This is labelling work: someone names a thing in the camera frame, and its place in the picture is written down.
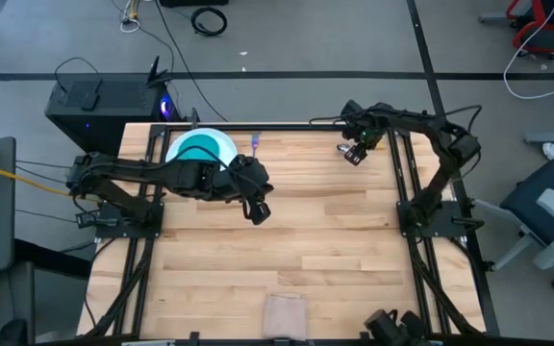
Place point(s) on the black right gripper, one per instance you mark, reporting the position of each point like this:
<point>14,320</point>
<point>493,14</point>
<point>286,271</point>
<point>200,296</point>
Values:
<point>368,135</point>

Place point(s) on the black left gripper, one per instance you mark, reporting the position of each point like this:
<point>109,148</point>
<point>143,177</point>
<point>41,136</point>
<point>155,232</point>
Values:
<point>245,179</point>

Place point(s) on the silver metal spoon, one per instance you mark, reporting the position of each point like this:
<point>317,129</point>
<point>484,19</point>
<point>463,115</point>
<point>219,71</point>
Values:
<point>342,148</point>

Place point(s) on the teal bowl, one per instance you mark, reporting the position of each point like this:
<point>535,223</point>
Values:
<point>204,145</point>

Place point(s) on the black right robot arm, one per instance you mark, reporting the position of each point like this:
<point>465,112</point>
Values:
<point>431,144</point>

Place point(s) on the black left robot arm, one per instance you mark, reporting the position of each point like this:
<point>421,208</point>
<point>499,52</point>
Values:
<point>137,175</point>

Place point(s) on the purple plastic utensil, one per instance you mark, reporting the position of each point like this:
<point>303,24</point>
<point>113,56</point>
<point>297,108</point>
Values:
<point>255,144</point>

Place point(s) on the white round plate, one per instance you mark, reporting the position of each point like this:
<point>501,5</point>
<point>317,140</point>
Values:
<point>226,144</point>

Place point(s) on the beige cloth napkin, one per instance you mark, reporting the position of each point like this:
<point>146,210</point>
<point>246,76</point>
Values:
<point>284,317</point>

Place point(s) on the black computer tower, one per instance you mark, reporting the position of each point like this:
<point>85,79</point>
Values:
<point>113,115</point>

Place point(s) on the blue office chair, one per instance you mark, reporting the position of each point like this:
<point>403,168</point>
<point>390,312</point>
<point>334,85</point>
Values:
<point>536,202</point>

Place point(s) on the black aluminium table frame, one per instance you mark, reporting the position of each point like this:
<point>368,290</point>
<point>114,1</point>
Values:
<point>306,127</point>

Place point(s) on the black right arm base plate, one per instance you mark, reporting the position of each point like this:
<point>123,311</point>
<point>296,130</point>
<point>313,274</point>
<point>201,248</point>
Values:
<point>445,223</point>

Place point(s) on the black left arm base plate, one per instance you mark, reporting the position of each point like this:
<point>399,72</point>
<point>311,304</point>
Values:
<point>113,229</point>

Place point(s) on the black table-level camera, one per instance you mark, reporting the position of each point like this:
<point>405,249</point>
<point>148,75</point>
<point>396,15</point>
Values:
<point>387,329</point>

